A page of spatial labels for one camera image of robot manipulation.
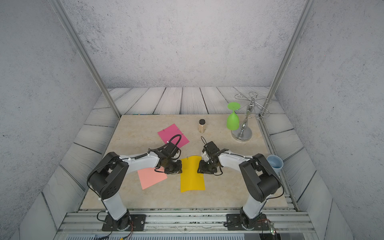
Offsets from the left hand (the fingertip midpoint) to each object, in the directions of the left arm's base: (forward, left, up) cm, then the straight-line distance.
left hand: (185, 172), depth 89 cm
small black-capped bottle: (+31, -11, +7) cm, 33 cm away
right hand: (0, -9, 0) cm, 10 cm away
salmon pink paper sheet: (-1, +21, -1) cm, 21 cm away
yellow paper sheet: (-3, -3, -2) cm, 5 cm away
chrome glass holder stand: (+28, -42, 0) cm, 51 cm away
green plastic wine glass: (+27, -30, +16) cm, 44 cm away
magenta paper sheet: (+32, +14, -2) cm, 35 cm away
